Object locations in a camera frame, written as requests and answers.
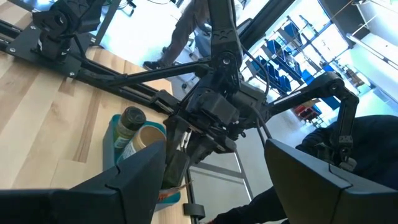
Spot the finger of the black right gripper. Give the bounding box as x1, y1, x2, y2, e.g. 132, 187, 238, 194
164, 115, 189, 155
186, 132, 237, 166

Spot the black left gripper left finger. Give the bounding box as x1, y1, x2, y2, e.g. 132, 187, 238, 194
70, 139, 167, 224

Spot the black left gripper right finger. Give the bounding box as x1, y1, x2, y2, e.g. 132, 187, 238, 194
264, 139, 353, 224

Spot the beige-lid seasoning jar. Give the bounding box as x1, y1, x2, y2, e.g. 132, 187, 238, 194
119, 124, 167, 163

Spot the small dark green box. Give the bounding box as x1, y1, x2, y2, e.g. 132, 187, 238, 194
161, 151, 191, 190

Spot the black-lid spice jar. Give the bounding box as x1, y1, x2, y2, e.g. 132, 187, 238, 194
113, 106, 147, 151

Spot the dark teal plastic tray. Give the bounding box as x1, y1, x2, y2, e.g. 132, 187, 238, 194
102, 114, 182, 212

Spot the shelf with blue bins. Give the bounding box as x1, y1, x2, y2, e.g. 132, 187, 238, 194
245, 15, 343, 128

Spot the person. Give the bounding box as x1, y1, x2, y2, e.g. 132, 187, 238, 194
142, 0, 215, 71
206, 114, 398, 224

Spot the white hanging light bar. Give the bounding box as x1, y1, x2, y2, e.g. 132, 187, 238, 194
346, 32, 398, 71

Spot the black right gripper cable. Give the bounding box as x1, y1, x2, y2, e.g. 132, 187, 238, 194
241, 46, 273, 147

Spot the black upright frame post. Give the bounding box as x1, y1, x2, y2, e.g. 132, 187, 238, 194
239, 0, 296, 51

